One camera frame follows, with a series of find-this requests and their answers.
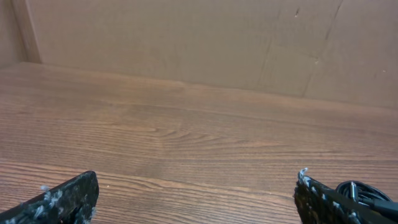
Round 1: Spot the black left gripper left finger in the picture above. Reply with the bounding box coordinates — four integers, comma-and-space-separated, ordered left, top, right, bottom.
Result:
1, 170, 99, 224

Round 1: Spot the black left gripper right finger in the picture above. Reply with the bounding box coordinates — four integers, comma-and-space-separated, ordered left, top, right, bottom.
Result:
294, 168, 397, 224

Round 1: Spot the black usb cable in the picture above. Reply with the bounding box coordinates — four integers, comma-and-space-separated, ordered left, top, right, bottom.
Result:
335, 180, 398, 218

